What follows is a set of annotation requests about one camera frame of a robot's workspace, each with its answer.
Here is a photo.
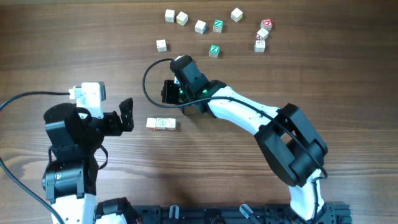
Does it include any white block red letter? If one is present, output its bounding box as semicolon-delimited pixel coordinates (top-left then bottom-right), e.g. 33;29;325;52
146;118;157;130

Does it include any white block red drawing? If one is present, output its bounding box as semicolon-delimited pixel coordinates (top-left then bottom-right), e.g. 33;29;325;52
165;118;177;130

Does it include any white block faint drawing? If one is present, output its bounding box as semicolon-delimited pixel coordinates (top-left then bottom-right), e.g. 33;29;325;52
155;118;167;129

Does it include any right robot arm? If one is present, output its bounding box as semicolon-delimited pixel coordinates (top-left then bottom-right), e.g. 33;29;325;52
162;55;328;223

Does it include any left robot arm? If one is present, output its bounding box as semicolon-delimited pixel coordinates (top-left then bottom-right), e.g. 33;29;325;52
42;98;141;223

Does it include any green Z block lower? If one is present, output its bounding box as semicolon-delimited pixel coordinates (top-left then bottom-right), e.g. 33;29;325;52
209;44;220;58

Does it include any green z block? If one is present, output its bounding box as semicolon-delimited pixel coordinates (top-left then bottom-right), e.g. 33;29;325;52
213;19;223;33
209;44;220;58

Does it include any white block dotted left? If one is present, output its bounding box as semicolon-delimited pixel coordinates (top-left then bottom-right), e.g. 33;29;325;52
156;39;167;52

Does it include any white block blue side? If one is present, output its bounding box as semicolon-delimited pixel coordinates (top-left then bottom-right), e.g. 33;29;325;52
195;20;207;34

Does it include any green Z block upper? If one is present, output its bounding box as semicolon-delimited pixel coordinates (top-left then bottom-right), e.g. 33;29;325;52
213;19;223;33

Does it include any white block yellow side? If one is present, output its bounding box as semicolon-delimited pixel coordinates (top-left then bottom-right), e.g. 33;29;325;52
176;11;188;26

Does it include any plain white block top-left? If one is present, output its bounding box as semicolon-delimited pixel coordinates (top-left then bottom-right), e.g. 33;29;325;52
165;9;175;22

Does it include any white block blue edge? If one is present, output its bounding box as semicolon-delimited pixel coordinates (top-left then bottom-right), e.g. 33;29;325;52
254;40;266;52

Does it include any plain white block top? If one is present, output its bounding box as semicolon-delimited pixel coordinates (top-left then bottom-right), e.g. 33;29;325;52
231;8;243;22

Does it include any white block red edge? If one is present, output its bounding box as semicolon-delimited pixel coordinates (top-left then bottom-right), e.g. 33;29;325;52
256;28;269;40

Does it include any red O block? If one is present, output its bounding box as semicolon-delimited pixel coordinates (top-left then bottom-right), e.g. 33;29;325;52
261;19;273;31

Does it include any right black cable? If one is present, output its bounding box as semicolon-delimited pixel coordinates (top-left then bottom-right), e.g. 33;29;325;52
142;58;328;223

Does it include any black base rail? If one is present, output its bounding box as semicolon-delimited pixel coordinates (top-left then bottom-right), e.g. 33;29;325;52
93;197;352;224

